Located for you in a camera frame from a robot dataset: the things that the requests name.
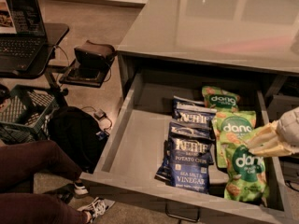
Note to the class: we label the grey counter cabinet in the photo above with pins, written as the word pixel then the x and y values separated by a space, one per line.
pixel 249 47

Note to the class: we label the white sneaker far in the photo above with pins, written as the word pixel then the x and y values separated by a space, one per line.
pixel 79 188

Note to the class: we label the grey open drawer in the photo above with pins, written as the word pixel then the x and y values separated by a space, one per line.
pixel 135 150

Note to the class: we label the black laptop stand table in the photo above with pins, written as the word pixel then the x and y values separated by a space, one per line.
pixel 41 64

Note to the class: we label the black backpack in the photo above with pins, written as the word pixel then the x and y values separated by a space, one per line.
pixel 78 134

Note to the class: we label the rear blue Kettle chip bag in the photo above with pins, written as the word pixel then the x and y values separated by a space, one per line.
pixel 179 100

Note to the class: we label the person's lower leg maroon trousers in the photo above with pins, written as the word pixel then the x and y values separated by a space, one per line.
pixel 25 208

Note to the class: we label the grey robot gripper body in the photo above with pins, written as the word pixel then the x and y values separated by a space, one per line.
pixel 289 126

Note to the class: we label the black VR headset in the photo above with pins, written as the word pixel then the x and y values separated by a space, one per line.
pixel 95 56

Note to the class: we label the black drawer handle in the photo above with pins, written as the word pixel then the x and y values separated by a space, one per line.
pixel 183 212

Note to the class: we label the green dang chip bag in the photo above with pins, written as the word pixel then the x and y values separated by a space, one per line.
pixel 247 179
pixel 220 99
pixel 228 127

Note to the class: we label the front blue Kettle chip bag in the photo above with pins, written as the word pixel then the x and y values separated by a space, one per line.
pixel 185 164

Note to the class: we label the person's leg maroon trousers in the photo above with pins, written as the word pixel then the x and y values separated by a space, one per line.
pixel 25 208
pixel 19 162

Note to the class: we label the black power adapter with cable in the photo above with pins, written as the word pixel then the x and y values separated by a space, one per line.
pixel 101 117

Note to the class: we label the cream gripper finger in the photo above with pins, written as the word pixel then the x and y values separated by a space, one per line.
pixel 265 136
pixel 273 148

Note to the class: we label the white black sneaker near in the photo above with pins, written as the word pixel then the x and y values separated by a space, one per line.
pixel 96 208

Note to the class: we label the blue kettle chip bag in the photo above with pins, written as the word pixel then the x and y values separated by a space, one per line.
pixel 190 130
pixel 179 100
pixel 185 164
pixel 194 114

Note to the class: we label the black plastic crate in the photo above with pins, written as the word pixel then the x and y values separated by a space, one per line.
pixel 25 118

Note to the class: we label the person's upper leg maroon trousers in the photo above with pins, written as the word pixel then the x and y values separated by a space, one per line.
pixel 19 162

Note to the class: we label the black laptop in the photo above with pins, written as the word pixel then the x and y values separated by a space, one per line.
pixel 22 34

